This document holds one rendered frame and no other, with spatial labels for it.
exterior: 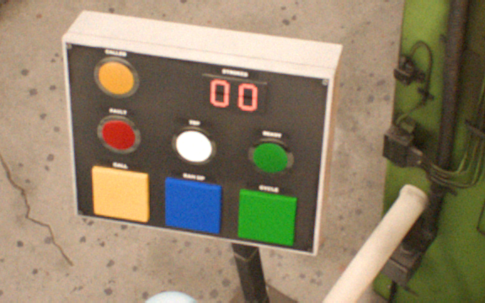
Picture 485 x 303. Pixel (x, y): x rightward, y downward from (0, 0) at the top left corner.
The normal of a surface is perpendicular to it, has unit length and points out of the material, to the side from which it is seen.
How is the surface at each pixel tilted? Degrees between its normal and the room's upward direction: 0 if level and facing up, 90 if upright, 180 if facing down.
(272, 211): 60
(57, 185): 0
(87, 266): 0
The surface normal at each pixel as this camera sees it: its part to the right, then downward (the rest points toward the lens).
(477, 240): -0.60, 0.74
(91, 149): -0.22, 0.54
